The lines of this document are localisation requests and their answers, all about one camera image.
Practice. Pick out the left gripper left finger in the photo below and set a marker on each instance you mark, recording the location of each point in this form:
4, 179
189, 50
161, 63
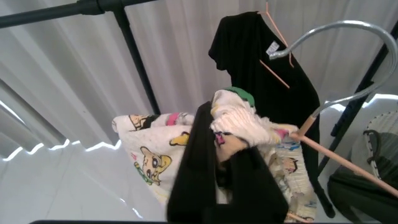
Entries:
192, 180

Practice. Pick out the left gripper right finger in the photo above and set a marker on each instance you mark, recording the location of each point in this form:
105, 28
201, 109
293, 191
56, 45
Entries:
255, 193

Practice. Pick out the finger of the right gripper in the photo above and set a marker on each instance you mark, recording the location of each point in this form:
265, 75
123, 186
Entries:
357, 199

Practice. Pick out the pink clothes hanger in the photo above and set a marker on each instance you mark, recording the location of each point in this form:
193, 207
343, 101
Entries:
357, 168
276, 29

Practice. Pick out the cream printed garment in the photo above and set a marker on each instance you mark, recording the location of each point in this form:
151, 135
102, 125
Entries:
155, 146

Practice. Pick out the black T-shirt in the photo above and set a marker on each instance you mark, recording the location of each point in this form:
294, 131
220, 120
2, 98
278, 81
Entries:
248, 46

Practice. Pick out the white laundry basket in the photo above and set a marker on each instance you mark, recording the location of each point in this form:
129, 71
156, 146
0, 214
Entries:
385, 140

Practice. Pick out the black clothes rack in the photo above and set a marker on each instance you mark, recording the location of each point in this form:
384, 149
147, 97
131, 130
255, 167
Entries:
133, 56

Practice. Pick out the white curtain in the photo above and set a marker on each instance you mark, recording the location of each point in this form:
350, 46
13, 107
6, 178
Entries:
62, 77

